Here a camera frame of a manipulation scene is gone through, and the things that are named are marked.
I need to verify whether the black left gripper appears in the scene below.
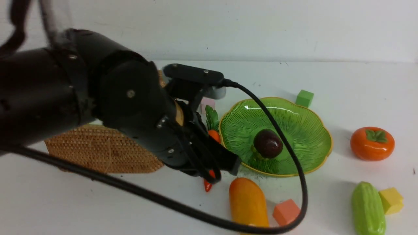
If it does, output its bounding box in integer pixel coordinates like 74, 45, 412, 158
119, 101, 242, 183

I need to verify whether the orange toy carrot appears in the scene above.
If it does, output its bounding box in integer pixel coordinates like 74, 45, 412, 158
203, 105, 221, 192

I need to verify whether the dark purple toy mangosteen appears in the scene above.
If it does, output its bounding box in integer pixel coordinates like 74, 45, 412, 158
251, 129, 284, 160

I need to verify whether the orange yellow toy mango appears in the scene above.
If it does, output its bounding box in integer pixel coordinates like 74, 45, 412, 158
229, 178, 270, 227

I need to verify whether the orange toy persimmon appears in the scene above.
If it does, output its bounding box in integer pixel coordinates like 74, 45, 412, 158
350, 127, 395, 162

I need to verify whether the light green toy cucumber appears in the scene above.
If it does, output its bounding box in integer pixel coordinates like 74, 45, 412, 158
351, 181, 386, 235

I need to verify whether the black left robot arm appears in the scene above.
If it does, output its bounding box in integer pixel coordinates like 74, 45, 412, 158
1, 29, 241, 182

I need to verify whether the green leaf-shaped glass plate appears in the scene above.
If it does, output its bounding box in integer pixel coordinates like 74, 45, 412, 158
218, 97, 333, 177

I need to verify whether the pink foam cube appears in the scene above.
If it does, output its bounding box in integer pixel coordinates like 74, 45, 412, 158
200, 98, 215, 115

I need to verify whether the orange foam cube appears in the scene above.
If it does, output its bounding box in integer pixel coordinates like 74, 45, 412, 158
273, 199, 300, 226

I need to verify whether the green foam cube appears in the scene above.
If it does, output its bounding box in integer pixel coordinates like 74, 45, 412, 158
295, 89, 314, 108

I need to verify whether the woven wicker basket green lining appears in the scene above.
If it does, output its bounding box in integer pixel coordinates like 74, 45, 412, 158
45, 124, 163, 174

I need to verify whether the yellow foam cube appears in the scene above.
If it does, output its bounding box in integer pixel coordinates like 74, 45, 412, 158
378, 187, 404, 215

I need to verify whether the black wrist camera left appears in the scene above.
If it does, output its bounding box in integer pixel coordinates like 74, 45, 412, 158
162, 63, 226, 106

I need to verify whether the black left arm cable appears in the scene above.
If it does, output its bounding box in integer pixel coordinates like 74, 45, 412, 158
0, 0, 309, 235

